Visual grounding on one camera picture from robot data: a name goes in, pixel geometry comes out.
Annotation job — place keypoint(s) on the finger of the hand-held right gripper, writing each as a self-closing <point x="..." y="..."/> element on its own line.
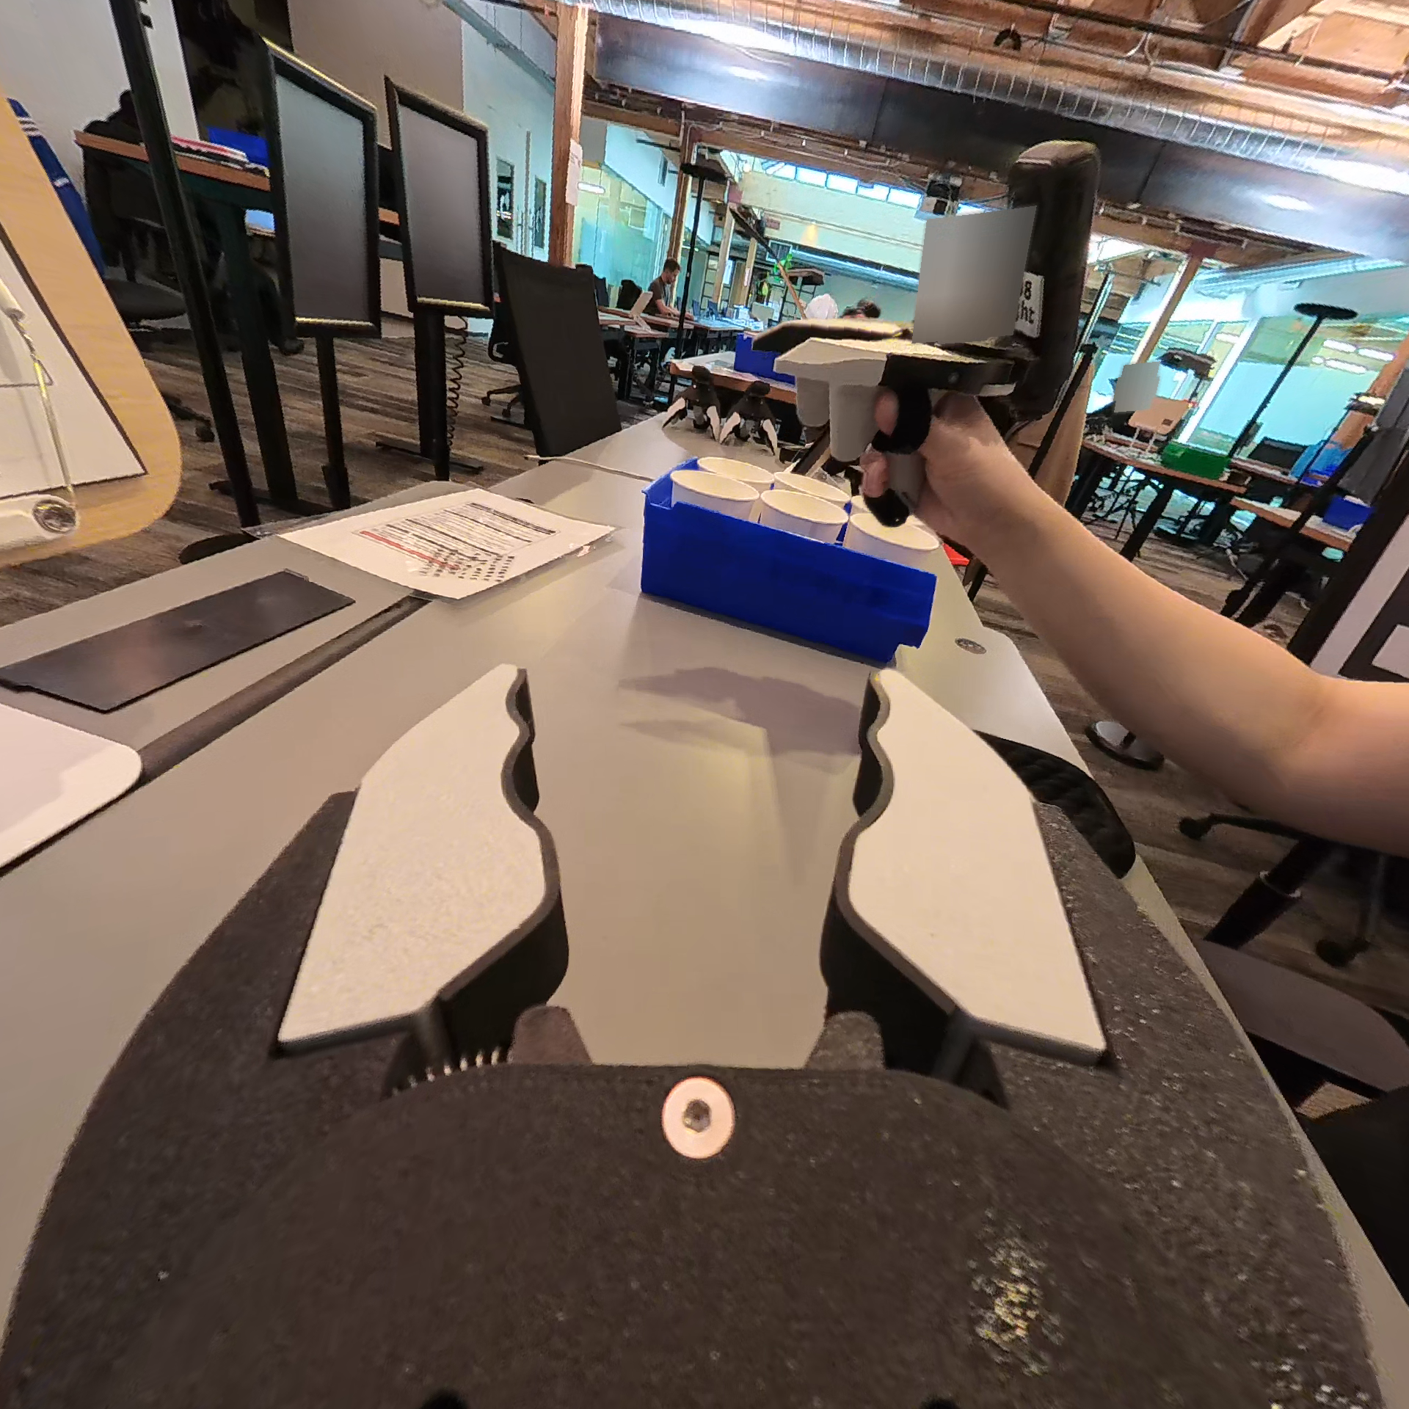
<point x="848" y="357"/>
<point x="838" y="330"/>

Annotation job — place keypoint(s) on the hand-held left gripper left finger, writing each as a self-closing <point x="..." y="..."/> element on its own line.
<point x="430" y="880"/>

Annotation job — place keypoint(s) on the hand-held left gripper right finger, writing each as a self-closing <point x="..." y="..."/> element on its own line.
<point x="968" y="880"/>

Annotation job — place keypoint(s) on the blue plastic bin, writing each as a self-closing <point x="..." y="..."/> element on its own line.
<point x="771" y="583"/>

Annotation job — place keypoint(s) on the person's right forearm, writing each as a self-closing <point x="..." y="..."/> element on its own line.
<point x="1212" y="661"/>

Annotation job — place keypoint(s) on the person's right hand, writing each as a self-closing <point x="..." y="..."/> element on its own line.
<point x="980" y="473"/>

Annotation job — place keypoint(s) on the blue crate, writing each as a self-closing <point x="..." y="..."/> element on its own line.
<point x="760" y="357"/>

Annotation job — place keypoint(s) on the black clamp with white tips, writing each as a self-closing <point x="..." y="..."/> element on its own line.
<point x="754" y="407"/>
<point x="693" y="401"/>

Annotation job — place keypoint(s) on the black stanchion pole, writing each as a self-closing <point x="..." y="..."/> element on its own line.
<point x="1123" y="746"/>

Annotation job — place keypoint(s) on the green crate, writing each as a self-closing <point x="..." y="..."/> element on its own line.
<point x="1195" y="456"/>

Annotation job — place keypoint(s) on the black floor lamp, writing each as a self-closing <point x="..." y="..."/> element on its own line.
<point x="1327" y="312"/>

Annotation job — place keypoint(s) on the black office chair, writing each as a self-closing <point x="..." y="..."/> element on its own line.
<point x="556" y="352"/>

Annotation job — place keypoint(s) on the wooden beam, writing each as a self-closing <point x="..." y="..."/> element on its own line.
<point x="568" y="132"/>

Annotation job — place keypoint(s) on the paper sheet in plastic sleeve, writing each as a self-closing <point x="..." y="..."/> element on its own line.
<point x="440" y="545"/>

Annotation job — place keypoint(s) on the printed instruction sheet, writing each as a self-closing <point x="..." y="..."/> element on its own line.
<point x="33" y="417"/>

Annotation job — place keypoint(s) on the wooden document stand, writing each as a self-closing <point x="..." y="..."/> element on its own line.
<point x="100" y="330"/>

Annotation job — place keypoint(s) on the black sign stand with pole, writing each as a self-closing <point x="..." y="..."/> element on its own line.
<point x="177" y="253"/>

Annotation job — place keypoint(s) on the wooden office desk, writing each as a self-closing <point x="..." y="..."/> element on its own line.
<point x="165" y="154"/>

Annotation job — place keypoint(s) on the blue striped jacket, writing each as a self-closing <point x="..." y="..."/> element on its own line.
<point x="56" y="164"/>

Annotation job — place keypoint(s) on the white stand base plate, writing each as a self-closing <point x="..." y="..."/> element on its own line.
<point x="56" y="770"/>

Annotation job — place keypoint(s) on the white sign in black frame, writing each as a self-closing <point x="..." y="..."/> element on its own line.
<point x="1376" y="615"/>

